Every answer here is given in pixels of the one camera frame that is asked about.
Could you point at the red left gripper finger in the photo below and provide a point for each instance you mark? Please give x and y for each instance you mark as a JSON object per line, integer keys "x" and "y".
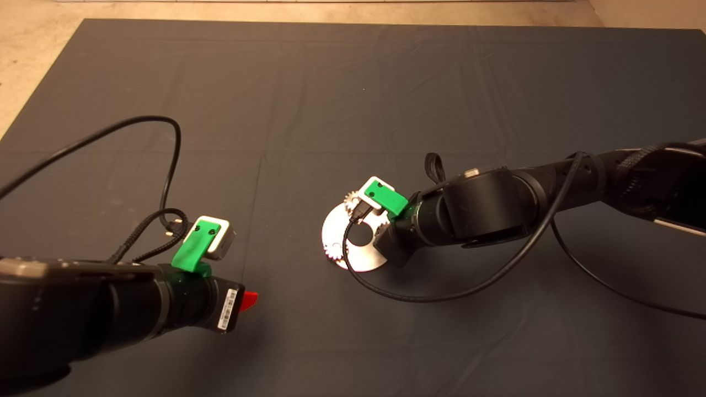
{"x": 249, "y": 300}

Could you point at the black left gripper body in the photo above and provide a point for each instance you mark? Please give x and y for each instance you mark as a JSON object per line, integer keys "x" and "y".
{"x": 198, "y": 300}

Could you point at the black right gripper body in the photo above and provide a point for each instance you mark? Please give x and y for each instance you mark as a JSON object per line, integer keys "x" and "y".
{"x": 407, "y": 238}

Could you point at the small steel planetary gear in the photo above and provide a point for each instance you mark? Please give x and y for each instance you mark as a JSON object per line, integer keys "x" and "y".
{"x": 350, "y": 205}
{"x": 332, "y": 253}

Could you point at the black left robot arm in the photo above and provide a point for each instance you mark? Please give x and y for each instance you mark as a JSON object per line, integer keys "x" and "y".
{"x": 83, "y": 314}

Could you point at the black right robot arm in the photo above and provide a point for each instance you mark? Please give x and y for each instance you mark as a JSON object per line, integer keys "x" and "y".
{"x": 496, "y": 207}

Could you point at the round metal carrier plate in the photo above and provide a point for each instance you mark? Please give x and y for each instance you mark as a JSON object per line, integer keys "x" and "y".
{"x": 364, "y": 259}

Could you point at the dark grey table cloth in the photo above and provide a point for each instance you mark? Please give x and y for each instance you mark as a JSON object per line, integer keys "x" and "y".
{"x": 386, "y": 82}

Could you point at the right wrist camera green mount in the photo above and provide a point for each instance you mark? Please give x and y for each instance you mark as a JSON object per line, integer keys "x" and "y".
{"x": 386, "y": 197}

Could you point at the wrist camera green mount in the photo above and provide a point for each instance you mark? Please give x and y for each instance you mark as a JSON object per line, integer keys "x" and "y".
{"x": 386, "y": 197}
{"x": 193, "y": 248}

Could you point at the left wrist camera green mount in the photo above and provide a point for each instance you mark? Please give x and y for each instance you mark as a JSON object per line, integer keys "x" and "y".
{"x": 193, "y": 248}

